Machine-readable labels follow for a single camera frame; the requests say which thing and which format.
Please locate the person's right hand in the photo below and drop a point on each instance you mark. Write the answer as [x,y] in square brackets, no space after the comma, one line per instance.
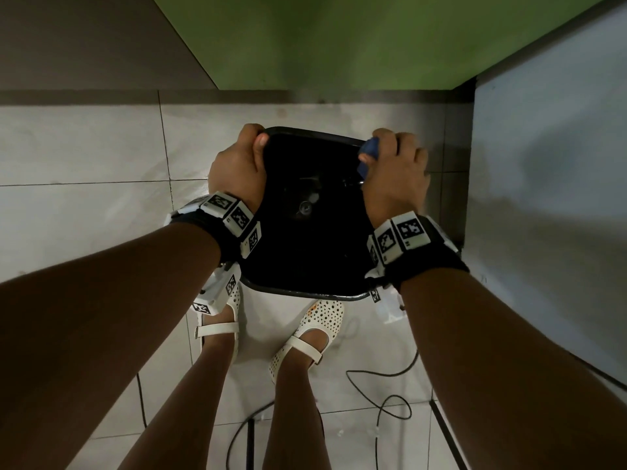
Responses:
[397,183]

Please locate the person's left hand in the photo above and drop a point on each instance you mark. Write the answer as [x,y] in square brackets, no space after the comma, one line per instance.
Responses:
[237,168]

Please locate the person's left thumb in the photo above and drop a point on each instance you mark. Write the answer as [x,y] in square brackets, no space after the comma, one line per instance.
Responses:
[261,140]

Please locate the person's right fingers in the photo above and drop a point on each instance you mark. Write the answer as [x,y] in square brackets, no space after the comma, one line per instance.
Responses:
[399,144]

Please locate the blue cloth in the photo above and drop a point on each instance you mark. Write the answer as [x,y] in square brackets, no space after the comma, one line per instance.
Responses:
[367,156]

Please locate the black plastic bin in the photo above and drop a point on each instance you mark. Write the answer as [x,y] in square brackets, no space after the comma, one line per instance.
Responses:
[313,239]

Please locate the person's right forearm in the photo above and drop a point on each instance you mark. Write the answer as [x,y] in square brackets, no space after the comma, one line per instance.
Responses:
[499,376]

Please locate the person's left forearm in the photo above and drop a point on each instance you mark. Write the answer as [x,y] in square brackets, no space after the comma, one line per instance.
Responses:
[98,337]

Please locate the black marker wristband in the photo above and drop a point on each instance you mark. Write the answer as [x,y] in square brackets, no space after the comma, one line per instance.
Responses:
[223,217]
[416,244]

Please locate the white perforated shoe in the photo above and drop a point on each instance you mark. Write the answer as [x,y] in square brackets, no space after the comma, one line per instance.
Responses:
[218,330]
[313,332]

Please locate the person's right leg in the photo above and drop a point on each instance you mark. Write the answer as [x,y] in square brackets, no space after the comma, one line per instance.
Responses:
[294,416]

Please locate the person's leg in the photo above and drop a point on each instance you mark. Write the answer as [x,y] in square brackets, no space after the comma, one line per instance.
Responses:
[191,411]
[294,416]

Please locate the person's left leg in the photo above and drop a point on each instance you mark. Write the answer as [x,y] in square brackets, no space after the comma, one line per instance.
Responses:
[191,411]

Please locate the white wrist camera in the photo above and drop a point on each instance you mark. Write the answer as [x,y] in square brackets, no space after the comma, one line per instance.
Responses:
[392,308]
[215,288]

